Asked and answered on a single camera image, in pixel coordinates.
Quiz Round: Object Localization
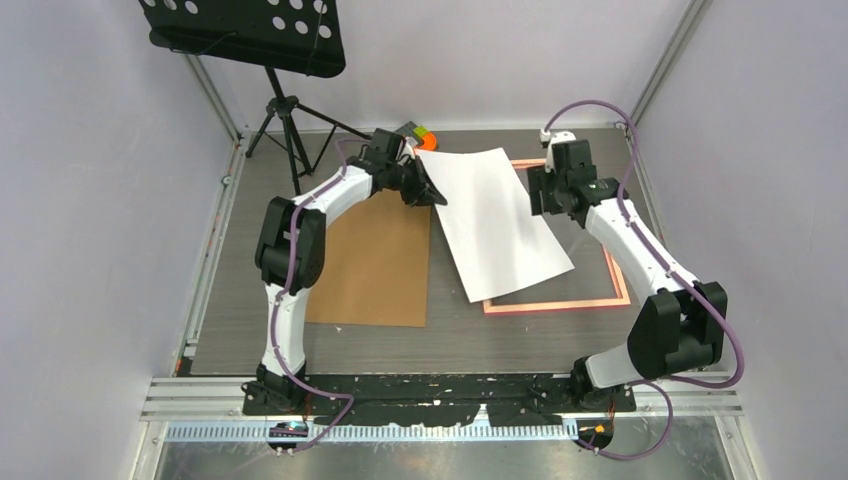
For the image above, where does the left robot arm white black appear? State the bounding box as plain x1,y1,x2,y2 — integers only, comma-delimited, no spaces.
242,129,447,415

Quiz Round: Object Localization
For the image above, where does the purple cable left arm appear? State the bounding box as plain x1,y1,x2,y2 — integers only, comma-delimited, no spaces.
270,137,359,455

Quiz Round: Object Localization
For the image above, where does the orange tape dispenser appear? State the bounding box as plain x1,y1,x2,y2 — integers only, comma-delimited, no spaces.
409,127,438,151

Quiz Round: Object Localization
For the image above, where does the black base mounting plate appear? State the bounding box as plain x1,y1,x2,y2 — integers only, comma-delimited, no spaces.
241,373,636,427

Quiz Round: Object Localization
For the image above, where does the landscape sunset photo print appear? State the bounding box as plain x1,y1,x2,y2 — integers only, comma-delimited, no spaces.
418,148,574,303

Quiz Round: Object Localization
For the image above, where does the transparent acrylic sheet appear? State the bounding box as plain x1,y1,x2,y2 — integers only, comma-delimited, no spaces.
491,213,618,306

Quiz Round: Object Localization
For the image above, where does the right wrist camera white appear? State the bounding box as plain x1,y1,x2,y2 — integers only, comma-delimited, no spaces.
539,129,577,148

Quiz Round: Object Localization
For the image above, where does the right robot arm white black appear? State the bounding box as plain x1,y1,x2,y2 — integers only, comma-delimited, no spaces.
527,131,728,411

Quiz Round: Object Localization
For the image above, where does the pink wooden picture frame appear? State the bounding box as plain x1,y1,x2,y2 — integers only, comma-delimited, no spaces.
482,157,633,316

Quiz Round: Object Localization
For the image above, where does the grey lego plate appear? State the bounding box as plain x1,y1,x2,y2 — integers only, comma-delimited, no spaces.
395,121,429,137

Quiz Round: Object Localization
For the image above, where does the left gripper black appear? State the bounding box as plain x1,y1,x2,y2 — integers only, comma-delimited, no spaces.
386,157,447,209

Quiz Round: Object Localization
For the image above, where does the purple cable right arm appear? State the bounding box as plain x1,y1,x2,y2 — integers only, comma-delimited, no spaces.
543,99,746,463

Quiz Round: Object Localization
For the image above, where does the aluminium rail front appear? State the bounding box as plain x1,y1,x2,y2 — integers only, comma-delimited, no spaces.
140,370,745,444

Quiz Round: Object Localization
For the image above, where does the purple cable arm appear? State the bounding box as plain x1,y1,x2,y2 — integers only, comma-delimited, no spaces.
270,137,359,455
543,99,746,463

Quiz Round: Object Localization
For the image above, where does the black music stand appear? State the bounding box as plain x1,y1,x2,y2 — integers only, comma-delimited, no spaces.
141,0,369,191

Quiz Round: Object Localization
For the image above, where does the brown cardboard backing board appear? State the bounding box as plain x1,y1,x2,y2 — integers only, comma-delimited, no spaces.
306,191,432,328

